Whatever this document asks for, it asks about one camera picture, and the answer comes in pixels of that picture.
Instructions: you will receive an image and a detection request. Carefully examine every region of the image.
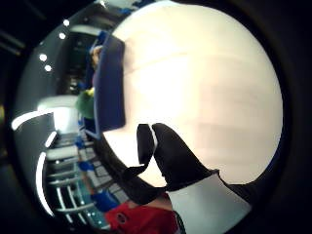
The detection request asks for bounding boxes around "white railing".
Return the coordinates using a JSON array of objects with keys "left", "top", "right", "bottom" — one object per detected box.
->
[{"left": 48, "top": 145, "right": 98, "bottom": 226}]

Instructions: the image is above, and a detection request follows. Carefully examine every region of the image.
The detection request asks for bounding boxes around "short white light strip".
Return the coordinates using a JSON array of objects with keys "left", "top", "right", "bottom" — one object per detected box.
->
[{"left": 44, "top": 131, "right": 59, "bottom": 148}]

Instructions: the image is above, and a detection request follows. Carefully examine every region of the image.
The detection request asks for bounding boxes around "curved white light strip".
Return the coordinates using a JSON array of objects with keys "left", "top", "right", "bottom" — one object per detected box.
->
[
  {"left": 11, "top": 109, "right": 55, "bottom": 132},
  {"left": 34, "top": 151, "right": 55, "bottom": 217}
]

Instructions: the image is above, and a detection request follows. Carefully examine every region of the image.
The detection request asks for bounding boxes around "the person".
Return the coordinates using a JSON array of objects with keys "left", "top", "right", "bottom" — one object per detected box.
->
[{"left": 105, "top": 194, "right": 180, "bottom": 234}]

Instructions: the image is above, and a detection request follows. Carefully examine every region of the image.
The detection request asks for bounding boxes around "blue fabric box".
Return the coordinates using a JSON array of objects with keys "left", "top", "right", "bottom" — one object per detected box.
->
[{"left": 93, "top": 31, "right": 127, "bottom": 140}]

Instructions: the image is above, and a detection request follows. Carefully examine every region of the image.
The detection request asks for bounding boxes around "blue seat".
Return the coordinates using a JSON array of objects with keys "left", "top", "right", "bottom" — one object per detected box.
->
[{"left": 91, "top": 189, "right": 120, "bottom": 213}]

